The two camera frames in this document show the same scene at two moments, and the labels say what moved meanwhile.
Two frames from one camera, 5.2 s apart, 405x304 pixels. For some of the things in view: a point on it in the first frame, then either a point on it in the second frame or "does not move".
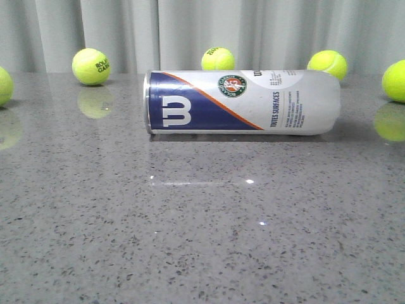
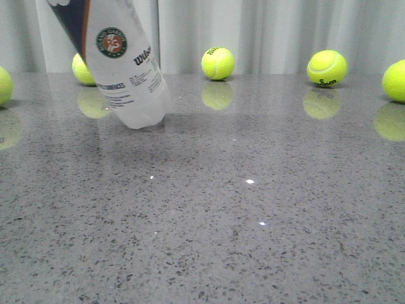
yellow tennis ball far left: [6, 87] does not move
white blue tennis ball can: [242, 102] -> [114, 39]
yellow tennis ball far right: [393, 80] does not move
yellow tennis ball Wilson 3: [330, 61] does not move
